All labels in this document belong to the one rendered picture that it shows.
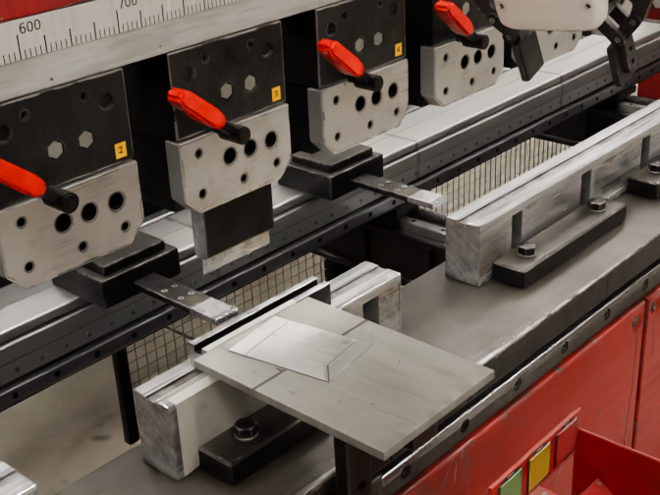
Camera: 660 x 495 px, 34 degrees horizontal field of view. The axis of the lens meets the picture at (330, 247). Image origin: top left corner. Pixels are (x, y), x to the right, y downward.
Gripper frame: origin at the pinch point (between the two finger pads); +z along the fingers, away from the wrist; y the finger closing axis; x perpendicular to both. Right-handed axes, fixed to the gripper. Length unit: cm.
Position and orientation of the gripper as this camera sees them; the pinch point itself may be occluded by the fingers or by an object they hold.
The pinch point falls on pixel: (576, 66)
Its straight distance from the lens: 99.6
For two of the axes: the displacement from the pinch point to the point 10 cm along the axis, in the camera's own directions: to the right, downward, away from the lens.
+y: 7.5, 1.5, -6.5
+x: 5.7, -6.3, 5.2
